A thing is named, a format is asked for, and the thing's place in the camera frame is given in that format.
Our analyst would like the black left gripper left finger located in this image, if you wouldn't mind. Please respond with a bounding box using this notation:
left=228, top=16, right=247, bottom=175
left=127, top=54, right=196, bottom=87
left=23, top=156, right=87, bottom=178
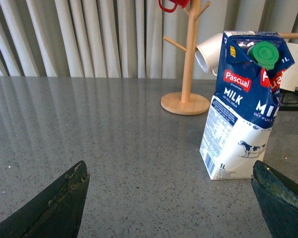
left=0, top=161, right=90, bottom=238

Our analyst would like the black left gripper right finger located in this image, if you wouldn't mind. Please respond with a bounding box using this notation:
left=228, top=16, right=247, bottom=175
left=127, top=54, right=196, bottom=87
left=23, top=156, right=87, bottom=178
left=251, top=160, right=298, bottom=238

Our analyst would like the blue white milk carton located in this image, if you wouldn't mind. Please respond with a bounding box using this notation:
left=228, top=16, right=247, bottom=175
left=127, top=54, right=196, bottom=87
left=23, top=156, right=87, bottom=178
left=200, top=31, right=295, bottom=180

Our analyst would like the left ribbed cream mug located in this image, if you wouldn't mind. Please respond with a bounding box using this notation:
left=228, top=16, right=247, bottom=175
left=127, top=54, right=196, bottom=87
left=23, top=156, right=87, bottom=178
left=280, top=43, right=298, bottom=92

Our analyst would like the wooden mug tree stand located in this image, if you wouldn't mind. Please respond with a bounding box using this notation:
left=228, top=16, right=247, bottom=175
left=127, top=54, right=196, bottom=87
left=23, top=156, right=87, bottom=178
left=158, top=0, right=211, bottom=116

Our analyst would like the white mug on tree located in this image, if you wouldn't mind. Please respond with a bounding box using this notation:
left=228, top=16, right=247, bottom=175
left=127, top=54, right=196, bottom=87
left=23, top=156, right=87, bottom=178
left=195, top=33, right=223, bottom=76

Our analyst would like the red mug on tree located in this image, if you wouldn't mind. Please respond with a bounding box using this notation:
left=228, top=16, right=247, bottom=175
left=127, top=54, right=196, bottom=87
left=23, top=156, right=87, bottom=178
left=158, top=0, right=190, bottom=13

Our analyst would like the black wire mug rack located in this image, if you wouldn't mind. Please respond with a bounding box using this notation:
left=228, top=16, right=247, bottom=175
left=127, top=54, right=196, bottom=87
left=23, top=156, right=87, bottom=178
left=277, top=32, right=298, bottom=112

